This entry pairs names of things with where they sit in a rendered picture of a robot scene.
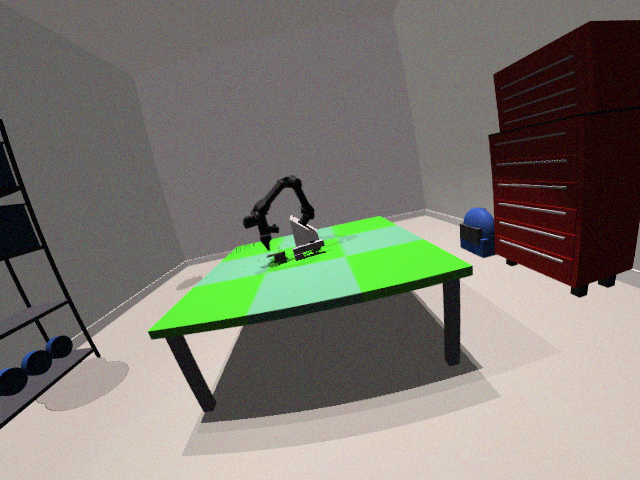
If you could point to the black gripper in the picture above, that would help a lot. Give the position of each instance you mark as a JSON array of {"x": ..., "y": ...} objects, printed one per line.
[{"x": 265, "y": 237}]

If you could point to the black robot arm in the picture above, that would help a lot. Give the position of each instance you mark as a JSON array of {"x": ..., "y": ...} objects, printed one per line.
[{"x": 263, "y": 205}]

